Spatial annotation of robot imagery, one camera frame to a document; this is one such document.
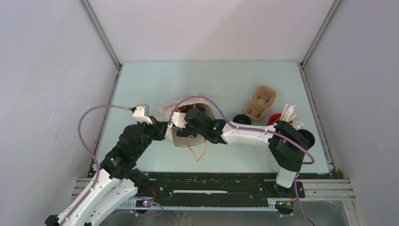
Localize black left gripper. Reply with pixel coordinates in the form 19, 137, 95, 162
134, 115, 168, 158

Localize paper bag orange handles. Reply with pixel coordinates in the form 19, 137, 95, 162
159, 94, 215, 161

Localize brown pulp cup carrier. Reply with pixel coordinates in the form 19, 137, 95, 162
243, 86, 277, 123

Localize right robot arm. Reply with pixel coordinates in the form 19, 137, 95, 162
171, 106, 315, 197

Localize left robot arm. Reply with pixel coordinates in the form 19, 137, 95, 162
45, 117, 168, 226

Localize red straw holder cup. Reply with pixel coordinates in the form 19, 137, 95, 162
266, 113, 282, 126

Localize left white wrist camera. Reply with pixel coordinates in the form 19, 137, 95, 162
132, 104, 153, 125

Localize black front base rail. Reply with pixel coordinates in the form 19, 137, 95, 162
137, 172, 305, 209

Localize aluminium frame rail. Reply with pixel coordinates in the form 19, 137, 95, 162
78, 0, 123, 71

